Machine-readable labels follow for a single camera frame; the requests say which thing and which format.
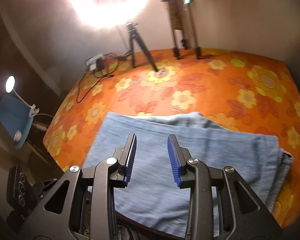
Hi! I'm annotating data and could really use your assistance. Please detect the small black tripod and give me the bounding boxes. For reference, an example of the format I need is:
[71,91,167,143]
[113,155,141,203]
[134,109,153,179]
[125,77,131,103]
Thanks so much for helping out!
[116,22,159,73]

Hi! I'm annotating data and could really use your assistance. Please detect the orange floral bed sheet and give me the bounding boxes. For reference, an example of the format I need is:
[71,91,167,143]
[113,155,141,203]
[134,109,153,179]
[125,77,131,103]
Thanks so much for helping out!
[43,49,300,227]

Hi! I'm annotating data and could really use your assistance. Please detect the black power adapter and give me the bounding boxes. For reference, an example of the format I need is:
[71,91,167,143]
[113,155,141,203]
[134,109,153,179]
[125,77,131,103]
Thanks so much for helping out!
[96,59,105,72]

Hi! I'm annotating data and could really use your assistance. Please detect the tall folded tripod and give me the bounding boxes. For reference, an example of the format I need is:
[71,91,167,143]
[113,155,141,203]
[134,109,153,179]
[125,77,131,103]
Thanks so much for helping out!
[160,0,201,59]

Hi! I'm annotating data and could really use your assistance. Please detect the blue plastic chair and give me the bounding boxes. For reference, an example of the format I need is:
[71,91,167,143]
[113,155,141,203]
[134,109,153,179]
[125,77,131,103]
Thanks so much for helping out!
[0,95,47,150]

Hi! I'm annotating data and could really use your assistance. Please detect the white power strip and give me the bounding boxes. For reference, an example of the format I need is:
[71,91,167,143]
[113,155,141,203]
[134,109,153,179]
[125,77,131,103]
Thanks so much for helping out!
[85,53,104,71]

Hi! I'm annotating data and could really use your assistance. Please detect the white small cup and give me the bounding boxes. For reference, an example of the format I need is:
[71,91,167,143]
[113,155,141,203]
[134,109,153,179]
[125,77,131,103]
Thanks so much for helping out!
[13,130,22,142]

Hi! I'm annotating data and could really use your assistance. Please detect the bright ring light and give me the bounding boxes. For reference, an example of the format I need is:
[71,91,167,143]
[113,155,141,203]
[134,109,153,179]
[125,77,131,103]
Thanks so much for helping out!
[69,0,149,29]

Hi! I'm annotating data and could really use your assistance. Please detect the light blue denim pants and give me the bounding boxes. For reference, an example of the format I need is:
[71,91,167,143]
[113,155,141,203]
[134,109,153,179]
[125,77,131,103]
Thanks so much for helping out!
[83,112,293,238]

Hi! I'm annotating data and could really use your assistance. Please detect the white clip desk lamp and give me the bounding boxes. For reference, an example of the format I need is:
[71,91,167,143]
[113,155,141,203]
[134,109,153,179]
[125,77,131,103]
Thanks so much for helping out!
[5,75,40,118]

